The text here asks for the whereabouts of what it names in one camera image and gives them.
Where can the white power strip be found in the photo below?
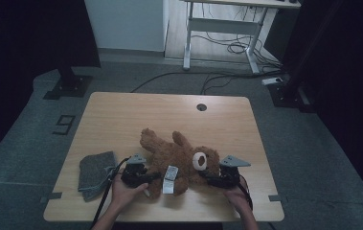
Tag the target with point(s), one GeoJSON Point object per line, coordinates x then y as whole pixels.
{"type": "Point", "coordinates": [271, 81]}

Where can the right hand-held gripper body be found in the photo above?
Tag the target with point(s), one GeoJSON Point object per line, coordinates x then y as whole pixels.
{"type": "Point", "coordinates": [231, 175]}

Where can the grey knitted cloth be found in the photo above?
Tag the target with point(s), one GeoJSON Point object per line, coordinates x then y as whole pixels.
{"type": "Point", "coordinates": [94, 172]}

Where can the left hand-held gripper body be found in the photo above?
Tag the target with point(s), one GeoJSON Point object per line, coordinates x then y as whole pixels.
{"type": "Point", "coordinates": [134, 175]}

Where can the person's left hand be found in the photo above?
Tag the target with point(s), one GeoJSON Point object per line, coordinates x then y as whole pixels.
{"type": "Point", "coordinates": [124, 195]}

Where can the grey tape strip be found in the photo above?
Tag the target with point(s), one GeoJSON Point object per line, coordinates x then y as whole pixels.
{"type": "Point", "coordinates": [54, 195]}
{"type": "Point", "coordinates": [276, 198]}

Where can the white metal frame desk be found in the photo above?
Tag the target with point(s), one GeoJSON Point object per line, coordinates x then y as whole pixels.
{"type": "Point", "coordinates": [223, 26]}

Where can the brown teddy bear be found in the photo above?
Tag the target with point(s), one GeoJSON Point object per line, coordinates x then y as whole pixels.
{"type": "Point", "coordinates": [172, 153]}

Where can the black metal stand base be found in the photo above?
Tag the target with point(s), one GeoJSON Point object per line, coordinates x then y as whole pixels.
{"type": "Point", "coordinates": [287, 96]}
{"type": "Point", "coordinates": [70, 86]}

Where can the black curtain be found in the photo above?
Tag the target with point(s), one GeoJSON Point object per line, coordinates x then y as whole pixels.
{"type": "Point", "coordinates": [345, 80]}
{"type": "Point", "coordinates": [26, 48]}

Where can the person's right hand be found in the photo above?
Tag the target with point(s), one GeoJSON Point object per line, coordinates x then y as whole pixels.
{"type": "Point", "coordinates": [236, 199]}

